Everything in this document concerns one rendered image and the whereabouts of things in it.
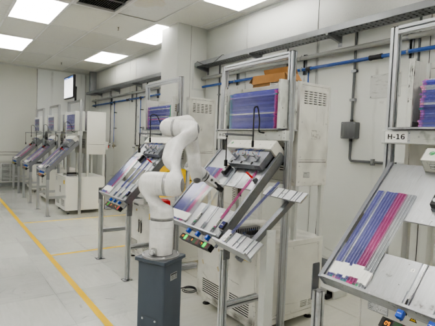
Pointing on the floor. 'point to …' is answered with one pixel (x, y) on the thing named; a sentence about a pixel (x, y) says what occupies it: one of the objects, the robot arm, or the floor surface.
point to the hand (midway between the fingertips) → (219, 189)
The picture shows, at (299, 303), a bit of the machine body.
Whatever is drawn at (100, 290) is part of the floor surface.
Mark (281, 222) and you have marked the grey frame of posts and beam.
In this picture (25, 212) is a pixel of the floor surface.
